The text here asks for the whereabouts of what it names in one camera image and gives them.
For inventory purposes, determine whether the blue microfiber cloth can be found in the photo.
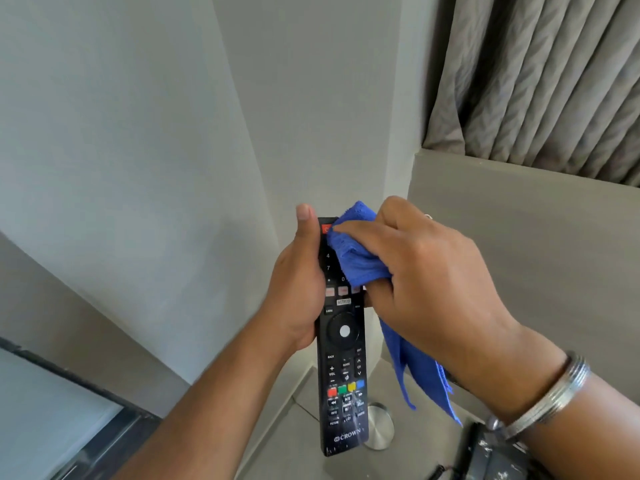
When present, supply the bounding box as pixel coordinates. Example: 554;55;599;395
326;201;463;427

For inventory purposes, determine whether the person's right hand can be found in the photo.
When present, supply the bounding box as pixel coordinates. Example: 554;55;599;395
332;196;521;390

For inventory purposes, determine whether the person's right forearm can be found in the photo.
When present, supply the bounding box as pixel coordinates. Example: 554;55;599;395
452;322;640;480

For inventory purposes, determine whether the black electronic device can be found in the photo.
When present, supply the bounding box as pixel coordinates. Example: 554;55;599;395
427;421;556;480

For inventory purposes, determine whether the black remote control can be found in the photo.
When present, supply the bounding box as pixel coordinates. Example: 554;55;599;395
316;217;371;457

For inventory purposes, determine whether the black framed television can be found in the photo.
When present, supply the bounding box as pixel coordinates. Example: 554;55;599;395
0;337;163;480

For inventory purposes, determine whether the person's left forearm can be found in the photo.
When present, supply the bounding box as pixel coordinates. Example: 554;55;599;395
114;309;307;480

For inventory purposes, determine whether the silver metal bangle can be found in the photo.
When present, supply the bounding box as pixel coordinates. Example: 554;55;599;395
486;351;592;441

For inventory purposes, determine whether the round silver metal base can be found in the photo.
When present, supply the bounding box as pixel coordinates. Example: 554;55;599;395
362;402;395;451

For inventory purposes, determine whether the grey pleated curtain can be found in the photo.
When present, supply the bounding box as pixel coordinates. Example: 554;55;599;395
422;0;640;188

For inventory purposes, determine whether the person's left hand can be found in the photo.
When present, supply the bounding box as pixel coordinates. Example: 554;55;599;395
259;204;327;352

